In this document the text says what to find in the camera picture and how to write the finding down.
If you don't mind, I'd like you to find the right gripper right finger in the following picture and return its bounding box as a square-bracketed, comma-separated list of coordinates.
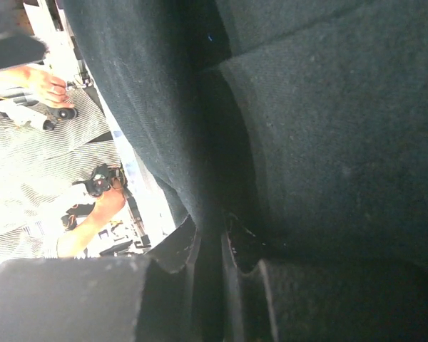
[221, 213, 271, 341]

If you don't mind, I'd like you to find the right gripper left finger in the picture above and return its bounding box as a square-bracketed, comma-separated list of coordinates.
[148, 217, 200, 341]

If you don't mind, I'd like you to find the black t shirt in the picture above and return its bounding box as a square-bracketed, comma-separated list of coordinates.
[64, 1, 428, 341]

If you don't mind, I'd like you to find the operator lower hand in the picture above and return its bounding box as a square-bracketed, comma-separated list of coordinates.
[92, 177, 126, 224]

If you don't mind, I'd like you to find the operator upper hand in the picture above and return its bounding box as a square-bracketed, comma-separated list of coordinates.
[24, 66, 74, 108]

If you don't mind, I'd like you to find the operator striped shirt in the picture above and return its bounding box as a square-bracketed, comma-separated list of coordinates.
[0, 89, 121, 263]

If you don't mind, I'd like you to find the teleoperation leader handle lower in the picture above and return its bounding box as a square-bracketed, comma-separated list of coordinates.
[72, 164, 127, 198]

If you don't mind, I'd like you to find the teleoperation leader handle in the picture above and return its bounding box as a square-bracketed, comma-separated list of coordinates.
[72, 164, 127, 198]
[0, 83, 78, 131]

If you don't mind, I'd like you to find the teleoperation leader handle upper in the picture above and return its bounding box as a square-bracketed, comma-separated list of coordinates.
[0, 83, 78, 131]

